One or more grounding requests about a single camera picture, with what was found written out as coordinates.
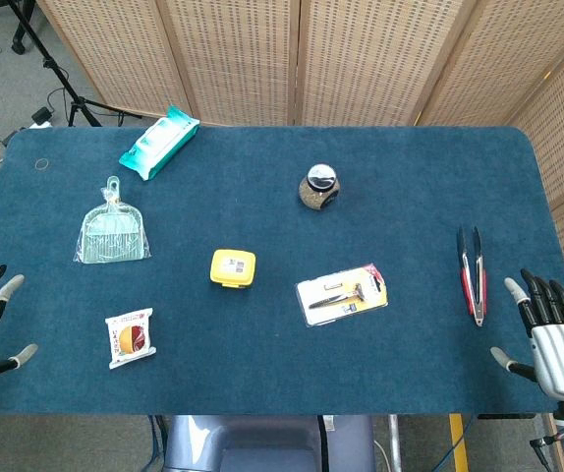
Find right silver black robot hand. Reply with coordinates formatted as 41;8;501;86
489;267;564;400

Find teal wet wipes pack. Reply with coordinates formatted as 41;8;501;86
118;105;201;182

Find office chair base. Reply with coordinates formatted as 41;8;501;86
0;0;37;55

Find yellow plastic box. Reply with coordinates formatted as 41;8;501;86
209;248;257;291

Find razor in blister pack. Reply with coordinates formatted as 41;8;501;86
295;263;389;327

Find woven bamboo folding screen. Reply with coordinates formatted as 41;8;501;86
35;0;564;345

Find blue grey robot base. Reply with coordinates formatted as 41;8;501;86
162;415;376;472

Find orange snack packet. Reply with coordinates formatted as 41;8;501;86
104;307;158;371

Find blue table mat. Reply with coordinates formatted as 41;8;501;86
0;125;564;417

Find black tripod stand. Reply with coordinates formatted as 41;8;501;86
9;0;143;128

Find yellow floor tape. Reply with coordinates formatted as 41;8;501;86
448;414;470;472

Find round seasoning jar silver lid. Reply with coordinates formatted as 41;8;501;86
298;163;342;211

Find green dustpan set in bag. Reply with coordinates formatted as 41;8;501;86
72;175;153;266

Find red black kitchen tongs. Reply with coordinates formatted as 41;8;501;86
455;225;488;326

